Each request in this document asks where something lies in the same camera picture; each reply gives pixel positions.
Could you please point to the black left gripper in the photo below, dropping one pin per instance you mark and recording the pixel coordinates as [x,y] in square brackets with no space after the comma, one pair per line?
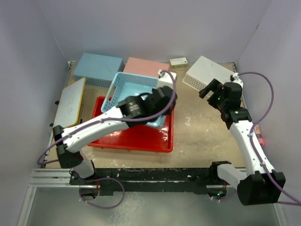
[168,110]

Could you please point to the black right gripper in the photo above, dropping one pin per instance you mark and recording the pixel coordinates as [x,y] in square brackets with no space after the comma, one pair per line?
[214,85]

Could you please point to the white perforated basket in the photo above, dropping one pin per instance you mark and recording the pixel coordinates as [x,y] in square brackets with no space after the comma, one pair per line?
[204,70]

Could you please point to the pink perforated basket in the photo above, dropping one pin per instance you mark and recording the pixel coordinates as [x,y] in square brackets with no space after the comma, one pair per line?
[144,67]

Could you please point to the light blue perforated basket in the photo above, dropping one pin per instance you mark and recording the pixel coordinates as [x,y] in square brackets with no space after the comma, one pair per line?
[98,70]

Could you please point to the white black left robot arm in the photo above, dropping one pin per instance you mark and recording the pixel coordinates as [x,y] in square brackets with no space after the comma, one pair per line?
[132,111]

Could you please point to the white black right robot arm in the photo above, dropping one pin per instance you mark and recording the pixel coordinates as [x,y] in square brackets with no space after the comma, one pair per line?
[260,184]

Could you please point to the small white green box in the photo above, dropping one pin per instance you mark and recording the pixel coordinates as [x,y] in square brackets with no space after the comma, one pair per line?
[178,62]

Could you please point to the red plastic tray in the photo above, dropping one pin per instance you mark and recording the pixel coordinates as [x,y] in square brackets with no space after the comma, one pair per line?
[141,138]

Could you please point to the pink capped bottle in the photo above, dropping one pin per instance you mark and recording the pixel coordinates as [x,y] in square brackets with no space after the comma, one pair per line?
[257,131]

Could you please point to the yellow framed whiteboard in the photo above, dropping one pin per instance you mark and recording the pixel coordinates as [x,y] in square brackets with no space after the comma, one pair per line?
[67,114]

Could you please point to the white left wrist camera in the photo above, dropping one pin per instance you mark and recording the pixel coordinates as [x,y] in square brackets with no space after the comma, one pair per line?
[164,79]

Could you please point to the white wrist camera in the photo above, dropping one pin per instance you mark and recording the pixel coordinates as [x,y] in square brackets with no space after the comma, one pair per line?
[164,79]
[236,78]

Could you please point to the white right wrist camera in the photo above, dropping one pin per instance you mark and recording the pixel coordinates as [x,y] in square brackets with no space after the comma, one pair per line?
[236,78]

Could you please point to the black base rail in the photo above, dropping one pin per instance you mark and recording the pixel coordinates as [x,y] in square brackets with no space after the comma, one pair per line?
[175,180]

